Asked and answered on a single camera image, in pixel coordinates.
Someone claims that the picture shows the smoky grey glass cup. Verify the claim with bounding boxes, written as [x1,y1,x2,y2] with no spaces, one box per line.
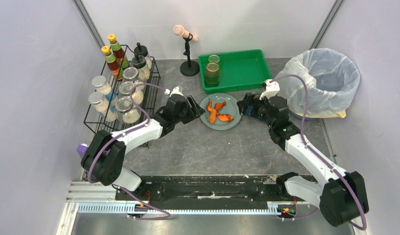
[204,74,220,87]

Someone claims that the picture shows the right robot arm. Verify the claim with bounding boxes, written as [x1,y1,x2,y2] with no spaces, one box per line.
[237,93,369,230]

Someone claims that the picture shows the beige microphone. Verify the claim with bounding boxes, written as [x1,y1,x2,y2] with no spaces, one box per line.
[173,24,199,42]

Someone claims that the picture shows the black microphone stand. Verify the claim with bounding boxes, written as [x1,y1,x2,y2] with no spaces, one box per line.
[180,33,200,76]

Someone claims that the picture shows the black wire rack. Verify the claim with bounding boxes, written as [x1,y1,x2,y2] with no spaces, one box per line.
[83,56,161,133]

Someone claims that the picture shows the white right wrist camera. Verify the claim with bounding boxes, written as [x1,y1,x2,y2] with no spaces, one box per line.
[259,79,280,100]

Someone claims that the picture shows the green glass cup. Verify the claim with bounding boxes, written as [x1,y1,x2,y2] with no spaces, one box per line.
[208,54,220,64]

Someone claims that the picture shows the orange breaded chicken strip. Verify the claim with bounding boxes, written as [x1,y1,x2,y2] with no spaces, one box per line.
[207,110,217,124]

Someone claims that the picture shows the sauce bottle yellow cap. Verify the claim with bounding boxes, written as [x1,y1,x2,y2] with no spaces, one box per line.
[101,46,123,81]

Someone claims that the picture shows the blue label spice jar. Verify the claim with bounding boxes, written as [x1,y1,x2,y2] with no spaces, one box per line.
[91,75,118,107]
[88,91,116,122]

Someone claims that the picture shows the amber glass cup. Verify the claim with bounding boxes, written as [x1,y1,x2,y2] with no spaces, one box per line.
[205,63,220,74]

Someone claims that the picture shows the orange fried chicken piece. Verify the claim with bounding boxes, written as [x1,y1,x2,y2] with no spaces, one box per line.
[218,114,234,122]

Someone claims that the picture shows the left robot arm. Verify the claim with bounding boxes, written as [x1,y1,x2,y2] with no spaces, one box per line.
[81,94,205,191]

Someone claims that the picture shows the small glass jar rice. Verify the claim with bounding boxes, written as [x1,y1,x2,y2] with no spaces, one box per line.
[123,67,143,86]

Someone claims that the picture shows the glass jar silver rim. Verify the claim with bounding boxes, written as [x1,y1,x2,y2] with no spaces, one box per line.
[118,82,145,105]

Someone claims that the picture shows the trash bin with plastic bag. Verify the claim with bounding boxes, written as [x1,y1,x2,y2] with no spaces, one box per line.
[275,48,361,118]

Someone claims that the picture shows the green plastic tray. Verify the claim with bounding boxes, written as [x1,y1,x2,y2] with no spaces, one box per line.
[198,49,273,94]

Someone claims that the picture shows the black knob lid jar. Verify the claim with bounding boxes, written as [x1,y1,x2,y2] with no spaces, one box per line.
[133,42,152,69]

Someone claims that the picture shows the purple plastic base cover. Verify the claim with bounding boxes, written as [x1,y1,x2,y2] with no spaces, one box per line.
[76,143,88,159]

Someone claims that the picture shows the dark blue leaf plate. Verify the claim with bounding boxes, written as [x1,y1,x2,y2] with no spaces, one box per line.
[244,105,257,117]

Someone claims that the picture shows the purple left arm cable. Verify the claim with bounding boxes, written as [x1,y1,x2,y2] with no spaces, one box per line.
[87,81,172,221]

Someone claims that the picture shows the black lid spice jar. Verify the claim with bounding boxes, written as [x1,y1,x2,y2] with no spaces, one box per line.
[131,53,151,82]

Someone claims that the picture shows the grey round plate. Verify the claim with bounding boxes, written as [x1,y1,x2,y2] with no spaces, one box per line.
[200,93,242,131]

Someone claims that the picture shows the orange chicken drumstick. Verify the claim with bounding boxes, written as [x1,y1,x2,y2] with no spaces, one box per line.
[214,102,226,111]

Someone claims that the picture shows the orange chicken wing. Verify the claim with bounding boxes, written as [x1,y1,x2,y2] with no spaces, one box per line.
[206,99,218,117]

